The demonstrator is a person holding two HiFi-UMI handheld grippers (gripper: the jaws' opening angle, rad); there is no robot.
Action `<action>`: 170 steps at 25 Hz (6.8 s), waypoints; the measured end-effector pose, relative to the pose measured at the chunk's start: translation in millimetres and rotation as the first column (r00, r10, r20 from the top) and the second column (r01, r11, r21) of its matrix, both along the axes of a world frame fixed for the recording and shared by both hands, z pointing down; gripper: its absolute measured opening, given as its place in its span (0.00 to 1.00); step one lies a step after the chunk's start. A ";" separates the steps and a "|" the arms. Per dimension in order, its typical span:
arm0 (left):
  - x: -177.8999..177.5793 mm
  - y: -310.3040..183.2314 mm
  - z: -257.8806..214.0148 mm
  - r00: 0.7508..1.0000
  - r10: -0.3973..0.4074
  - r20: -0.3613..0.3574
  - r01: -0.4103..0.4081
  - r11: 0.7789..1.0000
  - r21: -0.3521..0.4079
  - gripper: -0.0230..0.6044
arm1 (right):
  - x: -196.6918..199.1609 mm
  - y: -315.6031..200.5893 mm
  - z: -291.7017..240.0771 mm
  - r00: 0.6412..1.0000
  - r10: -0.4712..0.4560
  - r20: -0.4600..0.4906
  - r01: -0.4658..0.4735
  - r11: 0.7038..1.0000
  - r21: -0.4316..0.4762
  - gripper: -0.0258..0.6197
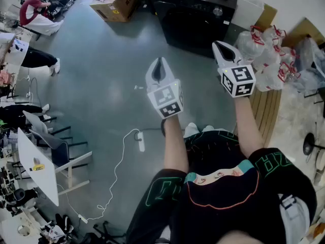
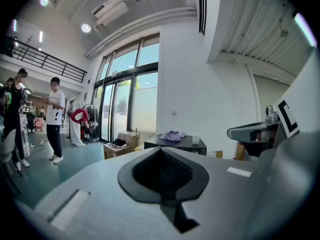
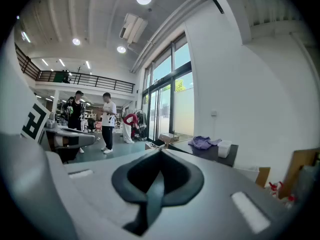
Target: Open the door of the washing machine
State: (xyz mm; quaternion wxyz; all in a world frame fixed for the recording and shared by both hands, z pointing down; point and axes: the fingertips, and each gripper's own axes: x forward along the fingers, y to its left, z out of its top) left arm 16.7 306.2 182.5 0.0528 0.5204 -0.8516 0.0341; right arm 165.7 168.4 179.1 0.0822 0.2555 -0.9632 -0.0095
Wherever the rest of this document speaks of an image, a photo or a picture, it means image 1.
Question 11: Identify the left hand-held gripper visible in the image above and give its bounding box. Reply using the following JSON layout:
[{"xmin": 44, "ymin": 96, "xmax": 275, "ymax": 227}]
[{"xmin": 145, "ymin": 57, "xmax": 184, "ymax": 119}]

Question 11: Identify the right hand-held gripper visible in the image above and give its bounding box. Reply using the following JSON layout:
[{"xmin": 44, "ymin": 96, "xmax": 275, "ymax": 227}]
[{"xmin": 212, "ymin": 41, "xmax": 256, "ymax": 98}]

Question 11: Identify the person's left forearm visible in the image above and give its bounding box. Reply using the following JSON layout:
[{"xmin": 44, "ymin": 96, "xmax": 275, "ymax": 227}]
[{"xmin": 162, "ymin": 113, "xmax": 190, "ymax": 174}]

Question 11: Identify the person's right forearm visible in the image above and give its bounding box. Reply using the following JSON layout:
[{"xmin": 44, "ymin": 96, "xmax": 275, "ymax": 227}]
[{"xmin": 233, "ymin": 95, "xmax": 265, "ymax": 160}]

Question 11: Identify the cardboard box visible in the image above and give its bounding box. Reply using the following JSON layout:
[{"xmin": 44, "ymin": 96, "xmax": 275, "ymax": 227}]
[{"xmin": 89, "ymin": 0, "xmax": 141, "ymax": 23}]

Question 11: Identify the pile of clear plastic bags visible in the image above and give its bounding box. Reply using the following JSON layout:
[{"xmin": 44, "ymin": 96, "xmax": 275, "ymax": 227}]
[{"xmin": 235, "ymin": 25, "xmax": 303, "ymax": 93}]

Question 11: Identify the white panel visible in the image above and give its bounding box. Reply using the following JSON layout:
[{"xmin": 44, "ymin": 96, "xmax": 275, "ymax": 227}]
[{"xmin": 230, "ymin": 0, "xmax": 265, "ymax": 32}]

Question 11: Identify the brown cardboard sheet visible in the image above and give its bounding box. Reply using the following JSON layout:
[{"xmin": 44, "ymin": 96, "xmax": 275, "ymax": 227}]
[{"xmin": 254, "ymin": 3, "xmax": 279, "ymax": 32}]

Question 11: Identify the person's left white shoe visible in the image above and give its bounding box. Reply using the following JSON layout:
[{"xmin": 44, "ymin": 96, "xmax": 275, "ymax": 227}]
[{"xmin": 183, "ymin": 122, "xmax": 201, "ymax": 139}]

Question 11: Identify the person's white shoe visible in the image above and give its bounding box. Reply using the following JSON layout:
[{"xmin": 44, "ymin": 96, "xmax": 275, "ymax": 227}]
[
  {"xmin": 183, "ymin": 122, "xmax": 201, "ymax": 139},
  {"xmin": 202, "ymin": 125, "xmax": 226, "ymax": 133}
]

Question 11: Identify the wooden slatted pallet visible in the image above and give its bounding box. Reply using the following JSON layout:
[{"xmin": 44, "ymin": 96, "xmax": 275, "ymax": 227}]
[{"xmin": 248, "ymin": 87, "xmax": 283, "ymax": 147}]

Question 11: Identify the white power strip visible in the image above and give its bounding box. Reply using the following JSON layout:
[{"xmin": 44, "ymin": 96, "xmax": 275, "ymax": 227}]
[{"xmin": 137, "ymin": 131, "xmax": 146, "ymax": 153}]

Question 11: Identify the person's right white shoe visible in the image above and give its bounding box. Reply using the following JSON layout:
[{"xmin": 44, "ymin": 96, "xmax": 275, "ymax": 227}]
[{"xmin": 202, "ymin": 125, "xmax": 226, "ymax": 133}]

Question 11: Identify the black fan base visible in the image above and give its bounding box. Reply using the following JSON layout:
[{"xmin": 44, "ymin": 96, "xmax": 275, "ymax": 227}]
[{"xmin": 303, "ymin": 132, "xmax": 325, "ymax": 157}]

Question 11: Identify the dark blue chair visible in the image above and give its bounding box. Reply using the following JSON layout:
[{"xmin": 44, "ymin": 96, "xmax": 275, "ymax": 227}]
[{"xmin": 29, "ymin": 129, "xmax": 89, "ymax": 168}]

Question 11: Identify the grey chair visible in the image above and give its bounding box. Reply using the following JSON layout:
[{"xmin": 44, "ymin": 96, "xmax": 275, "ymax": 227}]
[{"xmin": 22, "ymin": 110, "xmax": 72, "ymax": 137}]

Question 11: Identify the black printed shirt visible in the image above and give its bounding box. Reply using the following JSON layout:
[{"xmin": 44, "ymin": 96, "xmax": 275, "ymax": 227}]
[{"xmin": 126, "ymin": 130, "xmax": 318, "ymax": 244}]

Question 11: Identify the white table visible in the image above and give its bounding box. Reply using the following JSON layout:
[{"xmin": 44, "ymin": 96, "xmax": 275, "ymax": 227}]
[{"xmin": 17, "ymin": 127, "xmax": 60, "ymax": 207}]

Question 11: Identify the grey waist bag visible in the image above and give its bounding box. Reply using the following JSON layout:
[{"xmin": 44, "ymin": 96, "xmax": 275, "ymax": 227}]
[{"xmin": 278, "ymin": 193, "xmax": 311, "ymax": 244}]

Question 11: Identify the white power cable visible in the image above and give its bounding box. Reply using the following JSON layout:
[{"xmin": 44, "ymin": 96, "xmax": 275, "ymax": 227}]
[{"xmin": 57, "ymin": 128, "xmax": 141, "ymax": 224}]

